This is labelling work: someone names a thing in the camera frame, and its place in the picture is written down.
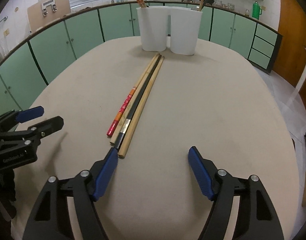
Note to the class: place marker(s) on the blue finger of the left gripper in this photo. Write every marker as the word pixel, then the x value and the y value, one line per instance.
pixel 11 118

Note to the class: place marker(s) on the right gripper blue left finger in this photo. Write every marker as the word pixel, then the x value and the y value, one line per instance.
pixel 49 218

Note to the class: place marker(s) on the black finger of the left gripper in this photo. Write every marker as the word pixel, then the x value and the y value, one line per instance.
pixel 37 131

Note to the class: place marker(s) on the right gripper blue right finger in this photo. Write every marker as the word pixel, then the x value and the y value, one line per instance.
pixel 256 217

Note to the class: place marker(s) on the black chopstick silver band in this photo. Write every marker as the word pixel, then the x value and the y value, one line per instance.
pixel 133 104

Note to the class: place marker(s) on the plain bamboo chopstick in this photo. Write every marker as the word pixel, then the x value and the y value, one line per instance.
pixel 130 104
pixel 122 150

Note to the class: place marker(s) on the white double utensil holder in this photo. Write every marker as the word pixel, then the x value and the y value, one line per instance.
pixel 161 27

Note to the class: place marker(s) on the green lower kitchen cabinets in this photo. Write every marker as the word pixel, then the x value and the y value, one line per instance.
pixel 38 60

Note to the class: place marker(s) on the brown wooden door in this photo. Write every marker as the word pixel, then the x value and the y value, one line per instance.
pixel 291 59

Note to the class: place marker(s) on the green thermos jug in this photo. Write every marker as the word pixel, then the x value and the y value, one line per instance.
pixel 256 10

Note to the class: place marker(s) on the black wok on stove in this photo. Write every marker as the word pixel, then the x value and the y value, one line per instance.
pixel 210 2

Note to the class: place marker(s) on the cardboard panel with handles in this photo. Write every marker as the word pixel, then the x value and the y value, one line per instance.
pixel 47 11

